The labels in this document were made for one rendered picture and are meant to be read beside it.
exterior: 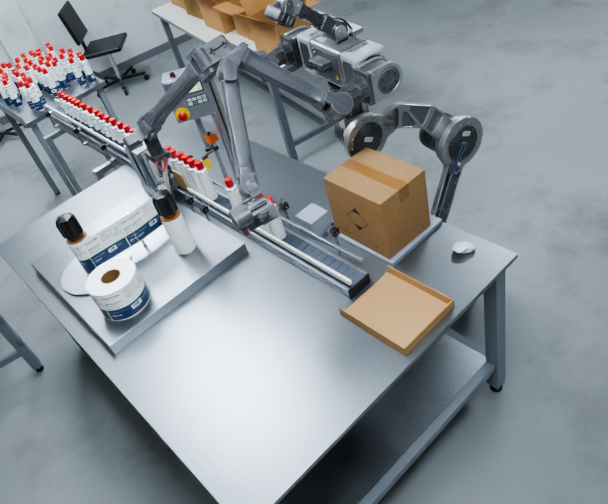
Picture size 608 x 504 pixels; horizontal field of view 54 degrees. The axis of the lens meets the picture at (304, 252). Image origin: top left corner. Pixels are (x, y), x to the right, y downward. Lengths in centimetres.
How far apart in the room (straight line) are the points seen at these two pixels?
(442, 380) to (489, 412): 29
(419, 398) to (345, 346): 66
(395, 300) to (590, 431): 109
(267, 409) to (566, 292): 185
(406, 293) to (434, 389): 61
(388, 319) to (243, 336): 53
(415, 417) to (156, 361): 107
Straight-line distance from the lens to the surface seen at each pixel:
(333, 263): 225
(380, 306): 212
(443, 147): 267
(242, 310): 226
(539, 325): 313
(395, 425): 255
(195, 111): 256
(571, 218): 370
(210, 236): 257
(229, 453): 192
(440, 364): 270
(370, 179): 221
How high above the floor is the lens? 241
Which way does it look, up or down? 41 degrees down
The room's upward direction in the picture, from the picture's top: 17 degrees counter-clockwise
